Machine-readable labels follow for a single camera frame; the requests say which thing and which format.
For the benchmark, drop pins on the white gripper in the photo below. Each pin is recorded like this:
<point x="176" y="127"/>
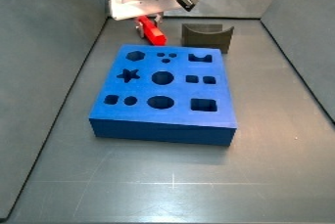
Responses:
<point x="140" y="26"/>

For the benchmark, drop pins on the red hexagonal prism block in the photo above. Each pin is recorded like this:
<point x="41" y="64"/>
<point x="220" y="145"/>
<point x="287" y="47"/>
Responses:
<point x="152" y="32"/>

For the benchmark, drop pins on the blue foam shape-sorting board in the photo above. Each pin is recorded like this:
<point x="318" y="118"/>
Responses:
<point x="167" y="94"/>

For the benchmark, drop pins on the black curved cradle stand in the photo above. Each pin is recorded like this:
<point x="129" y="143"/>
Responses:
<point x="207" y="35"/>

